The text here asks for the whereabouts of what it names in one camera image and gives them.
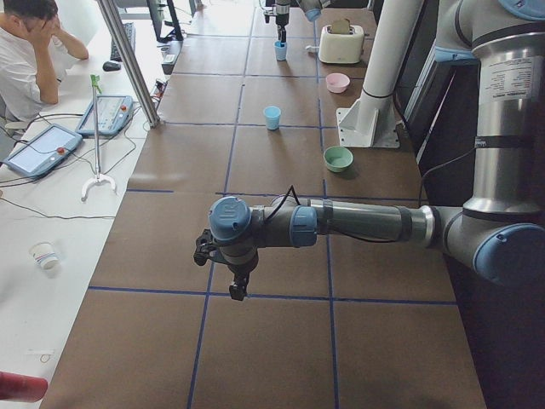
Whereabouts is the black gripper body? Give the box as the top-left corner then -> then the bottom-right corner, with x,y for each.
275,14 -> 290,28
228,262 -> 257,288

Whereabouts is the light blue cup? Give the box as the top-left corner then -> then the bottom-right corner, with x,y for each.
263,106 -> 282,130

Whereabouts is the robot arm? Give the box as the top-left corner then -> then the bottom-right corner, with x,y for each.
193,1 -> 544,301
266,0 -> 331,43

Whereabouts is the cream toaster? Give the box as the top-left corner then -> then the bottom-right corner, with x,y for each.
318,25 -> 364,64

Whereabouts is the toast slice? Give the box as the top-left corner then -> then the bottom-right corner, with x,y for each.
330,18 -> 351,35

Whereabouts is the pink bowl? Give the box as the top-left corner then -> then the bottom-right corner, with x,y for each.
325,72 -> 351,94

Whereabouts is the black monitor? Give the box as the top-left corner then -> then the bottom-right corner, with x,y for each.
146,0 -> 184,43

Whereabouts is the orange black connector strip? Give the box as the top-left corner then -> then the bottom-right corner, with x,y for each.
151,79 -> 168,101

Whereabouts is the green bowl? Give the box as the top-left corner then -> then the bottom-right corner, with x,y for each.
323,146 -> 353,173

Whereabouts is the black keyboard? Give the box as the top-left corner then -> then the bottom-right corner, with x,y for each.
109,22 -> 136,61

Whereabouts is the black computer mouse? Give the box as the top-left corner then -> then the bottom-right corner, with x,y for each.
102,60 -> 121,72

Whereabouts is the far blue teach pendant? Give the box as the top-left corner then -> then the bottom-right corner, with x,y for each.
76,95 -> 134,138

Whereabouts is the blue teach pendant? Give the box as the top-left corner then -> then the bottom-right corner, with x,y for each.
76,95 -> 134,138
3,124 -> 83,178

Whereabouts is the grabber reacher stick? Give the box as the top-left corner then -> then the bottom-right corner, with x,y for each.
81,74 -> 117,202

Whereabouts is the paper cup on side table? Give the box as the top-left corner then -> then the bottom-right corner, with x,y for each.
29,241 -> 59,270

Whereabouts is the red cylinder object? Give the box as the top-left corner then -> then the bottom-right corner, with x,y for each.
1,372 -> 49,402

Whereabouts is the near blue teach pendant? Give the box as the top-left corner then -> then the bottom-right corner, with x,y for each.
3,124 -> 83,178

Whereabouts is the person in white shirt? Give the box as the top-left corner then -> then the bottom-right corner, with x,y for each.
1,1 -> 89,122

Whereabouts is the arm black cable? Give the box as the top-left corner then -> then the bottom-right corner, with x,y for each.
259,183 -> 478,244

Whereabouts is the white camera pillar mount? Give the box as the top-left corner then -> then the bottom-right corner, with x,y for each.
336,0 -> 424,148

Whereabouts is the aluminium frame post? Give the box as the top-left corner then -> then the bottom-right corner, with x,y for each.
97,0 -> 160,129

